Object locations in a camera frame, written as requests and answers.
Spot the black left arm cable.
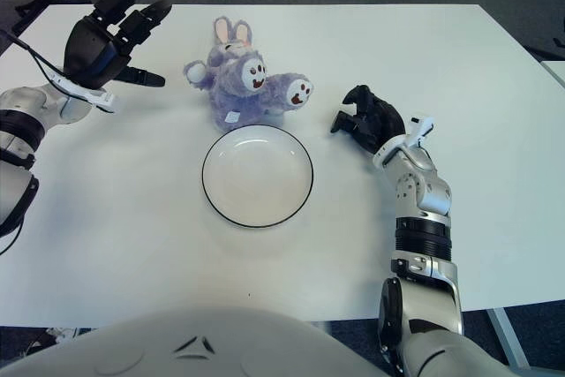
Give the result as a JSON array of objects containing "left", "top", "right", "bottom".
[{"left": 0, "top": 28, "right": 67, "bottom": 258}]

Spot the white plate with black rim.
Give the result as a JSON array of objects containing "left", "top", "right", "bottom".
[{"left": 201, "top": 124, "right": 315, "bottom": 230}]

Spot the white side table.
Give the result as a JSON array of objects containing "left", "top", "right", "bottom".
[{"left": 540, "top": 60, "right": 565, "bottom": 87}]

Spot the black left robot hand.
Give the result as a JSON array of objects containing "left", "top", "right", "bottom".
[{"left": 63, "top": 0, "right": 173, "bottom": 89}]

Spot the purple plush bunny doll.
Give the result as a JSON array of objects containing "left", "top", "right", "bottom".
[{"left": 183, "top": 16, "right": 317, "bottom": 132}]

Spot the white table leg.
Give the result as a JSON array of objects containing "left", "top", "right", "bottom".
[{"left": 485, "top": 305, "right": 535, "bottom": 372}]

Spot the black chair base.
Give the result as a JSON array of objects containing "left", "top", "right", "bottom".
[{"left": 524, "top": 17, "right": 565, "bottom": 60}]

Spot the silver robot torso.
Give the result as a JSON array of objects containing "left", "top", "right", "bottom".
[{"left": 0, "top": 304, "right": 392, "bottom": 377}]

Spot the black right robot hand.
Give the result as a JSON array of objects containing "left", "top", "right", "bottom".
[{"left": 329, "top": 84, "right": 407, "bottom": 153}]

